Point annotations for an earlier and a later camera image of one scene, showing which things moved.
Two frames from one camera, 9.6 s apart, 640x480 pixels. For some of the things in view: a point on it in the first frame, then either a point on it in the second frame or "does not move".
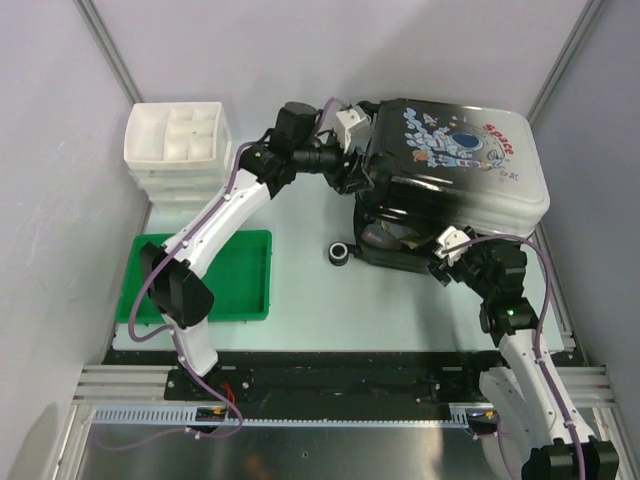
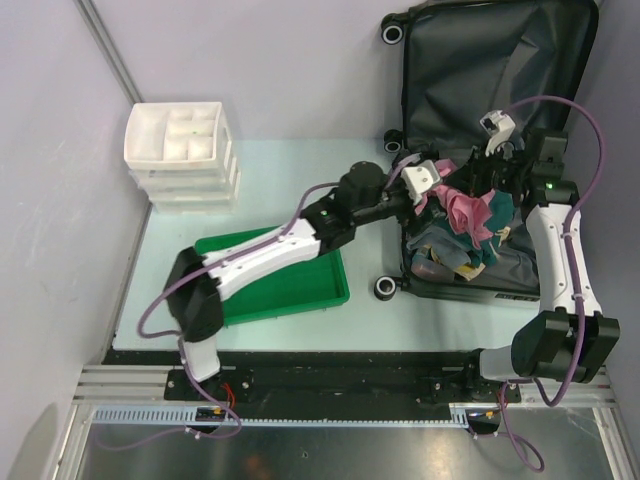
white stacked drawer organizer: x=179 y=153 does not move
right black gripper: x=440 y=268 -> x=471 y=178
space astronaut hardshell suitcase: x=439 y=165 -> x=530 y=60
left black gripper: x=348 y=175 -> x=414 y=223
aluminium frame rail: x=147 y=384 does not move
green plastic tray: x=239 y=274 -> x=314 y=286
